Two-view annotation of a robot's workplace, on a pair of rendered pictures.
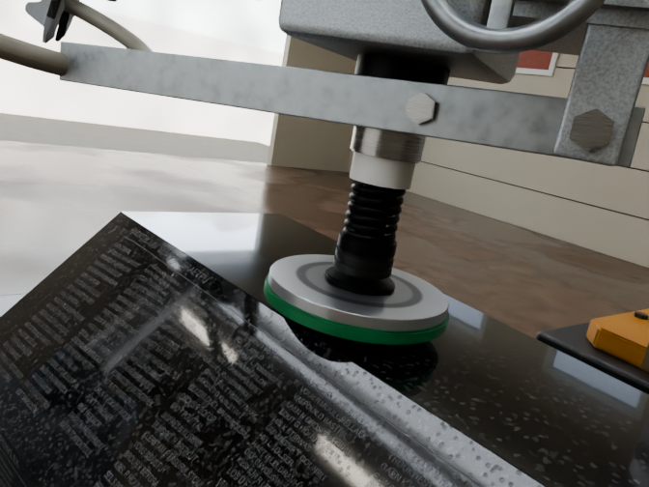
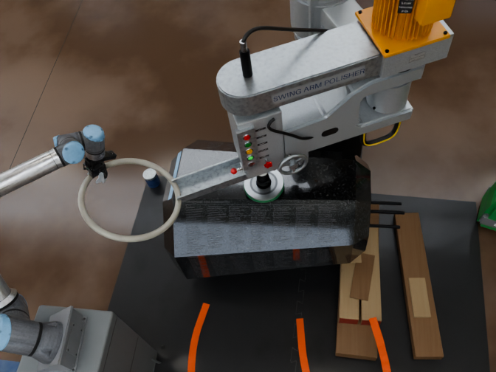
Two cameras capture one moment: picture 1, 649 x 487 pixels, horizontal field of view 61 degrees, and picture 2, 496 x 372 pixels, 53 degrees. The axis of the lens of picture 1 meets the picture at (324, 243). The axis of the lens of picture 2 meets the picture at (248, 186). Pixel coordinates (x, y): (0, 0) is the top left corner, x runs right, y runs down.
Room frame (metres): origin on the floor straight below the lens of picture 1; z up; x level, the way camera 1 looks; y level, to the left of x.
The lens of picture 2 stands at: (-0.52, 0.78, 3.17)
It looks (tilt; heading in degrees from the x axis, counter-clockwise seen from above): 58 degrees down; 328
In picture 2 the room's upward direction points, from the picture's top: 11 degrees counter-clockwise
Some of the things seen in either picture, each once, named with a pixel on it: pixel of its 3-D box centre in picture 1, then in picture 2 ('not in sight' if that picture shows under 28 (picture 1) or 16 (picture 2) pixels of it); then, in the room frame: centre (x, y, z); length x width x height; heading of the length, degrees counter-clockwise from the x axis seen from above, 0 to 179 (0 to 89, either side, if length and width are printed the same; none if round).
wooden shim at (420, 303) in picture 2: not in sight; (419, 297); (-0.27, -0.45, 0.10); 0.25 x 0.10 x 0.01; 136
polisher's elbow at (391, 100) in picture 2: not in sight; (388, 85); (0.36, -0.65, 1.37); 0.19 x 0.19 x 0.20
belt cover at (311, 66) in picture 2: not in sight; (329, 63); (0.48, -0.37, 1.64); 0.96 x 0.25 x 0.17; 66
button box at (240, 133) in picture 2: not in sight; (248, 148); (0.55, 0.06, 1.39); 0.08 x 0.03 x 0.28; 66
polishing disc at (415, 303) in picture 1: (357, 287); (263, 183); (0.63, -0.05, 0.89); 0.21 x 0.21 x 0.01
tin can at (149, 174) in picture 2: not in sight; (151, 178); (1.67, 0.22, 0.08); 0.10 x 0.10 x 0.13
